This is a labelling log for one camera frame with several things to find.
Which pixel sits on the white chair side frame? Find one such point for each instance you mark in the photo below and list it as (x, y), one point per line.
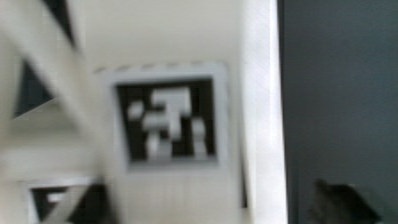
(141, 108)

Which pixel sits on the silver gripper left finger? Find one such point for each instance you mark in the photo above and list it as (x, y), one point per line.
(91, 212)

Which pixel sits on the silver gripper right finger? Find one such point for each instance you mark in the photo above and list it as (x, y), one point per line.
(338, 206)

